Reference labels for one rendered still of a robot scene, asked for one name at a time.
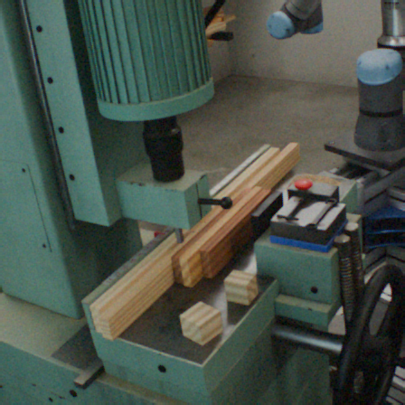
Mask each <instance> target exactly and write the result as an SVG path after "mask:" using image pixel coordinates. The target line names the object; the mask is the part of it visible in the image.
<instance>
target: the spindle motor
mask: <svg viewBox="0 0 405 405"><path fill-rule="evenodd" d="M78 3H79V7H80V13H81V16H80V17H81V21H82V24H83V27H84V31H83V32H84V35H85V39H86V43H87V50H88V55H89V61H90V68H91V72H92V76H93V80H94V84H95V85H94V88H95V92H96V95H97V101H98V104H99V114H100V115H101V116H102V117H106V118H110V119H114V120H120V121H145V120H153V119H159V118H168V117H171V116H175V115H178V114H182V113H184V112H187V111H190V110H192V109H195V108H198V107H200V106H201V105H202V104H203V103H205V102H206V101H208V100H210V99H211V98H212V96H213V95H214V87H213V82H212V70H211V64H210V57H209V51H208V45H207V38H206V32H205V26H204V20H203V9H202V2H201V0H79V1H78Z"/></svg>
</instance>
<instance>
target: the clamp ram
mask: <svg viewBox="0 0 405 405"><path fill-rule="evenodd" d="M283 206H284V201H283V193H282V192H280V191H275V192H274V193H273V194H271V195H270V196H269V197H268V199H267V200H266V201H265V202H264V203H263V204H261V205H260V206H259V207H258V208H257V209H256V210H255V211H254V212H253V213H252V214H251V215H250V218H251V227H252V235H253V242H254V243H255V241H256V240H257V239H259V238H260V237H261V236H262V235H263V234H264V233H265V232H266V231H267V230H268V227H269V226H270V223H269V221H270V219H271V218H272V217H273V216H274V215H275V214H276V213H277V212H278V211H279V210H280V209H281V208H282V207H283Z"/></svg>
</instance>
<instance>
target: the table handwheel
mask: <svg viewBox="0 0 405 405"><path fill-rule="evenodd" d="M389 283H390V286H391V301H390V303H389V304H388V307H387V309H386V312H385V315H384V316H383V319H382V322H381V326H380V327H379V329H378V332H377V334H376V335H373V334H367V333H366V331H367V328H368V325H369V322H370V321H371V318H372V313H373V310H374V309H375V307H376V305H377V303H378V301H379V299H380V297H381V295H382V293H383V290H384V289H385V288H386V286H387V285H388V284H389ZM404 329H405V276H404V274H403V272H402V270H401V269H400V268H399V267H397V266H396V265H394V264H391V263H390V264H384V265H382V266H381V267H379V268H378V269H376V270H375V271H374V272H373V275H372V276H371V277H370V278H369V279H368V281H367V282H366V284H365V286H364V287H363V291H362V293H361V294H360V296H359V299H358V301H357V303H356V306H355V308H354V310H353V313H352V316H351V319H350V321H349V324H348V327H347V330H346V332H345V335H341V334H333V333H330V332H326V331H324V330H323V331H320V330H316V329H315V328H311V327H307V326H302V325H295V324H292V323H289V322H282V321H279V320H278V321H276V322H275V324H274V325H273V326H272V329H271V339H272V340H273V341H274V342H278V343H281V344H289V345H292V346H295V347H297V348H300V347H301V348H304V349H307V350H309V351H313V352H319V353H324V354H326V355H329V354H330V355H332V356H335V357H338V358H339V360H338V365H337V367H336V370H335V376H334V392H333V398H332V405H352V398H353V383H354V380H355V375H356V370H359V371H361V372H365V384H364V393H363V405H384V403H385V401H386V400H387V397H388V394H389V391H390V389H391V385H392V382H393V379H394V376H395V373H396V370H397V366H394V365H393V363H394V359H395V356H400V351H401V347H402V342H403V336H404ZM388 332H389V334H388ZM387 334H388V338H386V337H387ZM377 375H378V376H377ZM376 376H377V379H376ZM375 379H376V380H375ZM374 383H375V384H374Z"/></svg>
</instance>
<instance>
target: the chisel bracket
mask: <svg viewBox="0 0 405 405"><path fill-rule="evenodd" d="M184 170H185V173H184V175H183V176H181V177H180V178H178V179H175V180H172V181H166V182H162V181H157V180H156V179H154V177H153V172H152V168H151V165H147V164H140V163H138V165H136V166H134V167H133V168H131V169H130V170H129V171H127V172H126V173H123V174H122V175H120V176H119V177H118V178H116V179H115V185H116V188H117V193H118V200H119V204H120V208H121V212H122V216H123V217H128V218H132V219H136V220H140V221H149V222H153V223H158V224H163V225H166V226H171V227H175V228H180V229H185V230H191V229H192V228H193V227H194V226H195V225H196V224H197V223H198V222H199V221H201V220H202V219H203V218H204V217H205V215H206V214H207V213H209V212H210V211H211V210H212V205H211V204H198V199H200V198H203V199H211V197H210V191H209V185H208V178H207V174H206V173H205V172H202V171H195V170H189V169H184Z"/></svg>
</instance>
